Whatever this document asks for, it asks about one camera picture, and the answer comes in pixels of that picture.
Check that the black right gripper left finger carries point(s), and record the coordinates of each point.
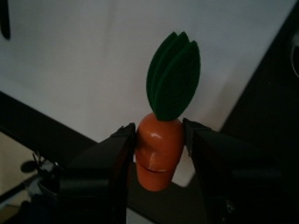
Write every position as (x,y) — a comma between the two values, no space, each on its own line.
(98,175)

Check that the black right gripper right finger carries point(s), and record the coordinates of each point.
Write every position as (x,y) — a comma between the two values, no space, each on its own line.
(234,175)

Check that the orange toy carrot green leaves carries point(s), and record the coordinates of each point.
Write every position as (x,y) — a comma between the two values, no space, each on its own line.
(162,145)

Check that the white cutting board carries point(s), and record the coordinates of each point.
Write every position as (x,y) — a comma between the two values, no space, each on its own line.
(98,58)

